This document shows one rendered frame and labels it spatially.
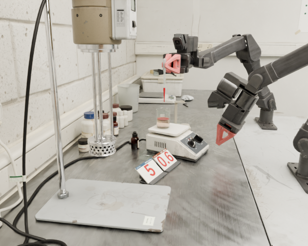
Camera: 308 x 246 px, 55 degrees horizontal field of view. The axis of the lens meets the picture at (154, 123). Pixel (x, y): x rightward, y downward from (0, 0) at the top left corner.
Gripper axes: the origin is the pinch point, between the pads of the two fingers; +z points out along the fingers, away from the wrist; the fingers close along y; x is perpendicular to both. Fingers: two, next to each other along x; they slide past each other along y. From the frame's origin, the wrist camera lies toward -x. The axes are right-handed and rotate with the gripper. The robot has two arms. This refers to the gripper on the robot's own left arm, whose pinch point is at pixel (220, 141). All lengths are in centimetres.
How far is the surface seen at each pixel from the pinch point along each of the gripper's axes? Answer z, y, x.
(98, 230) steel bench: 10, 53, -6
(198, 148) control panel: 5.7, 2.9, -4.5
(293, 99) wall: 8, -163, 14
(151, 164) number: 9.6, 21.8, -11.4
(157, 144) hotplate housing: 11.4, 7.7, -17.3
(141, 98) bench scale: 35, -63, -63
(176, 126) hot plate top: 5.7, -1.3, -16.4
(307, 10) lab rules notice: -53, -164, -15
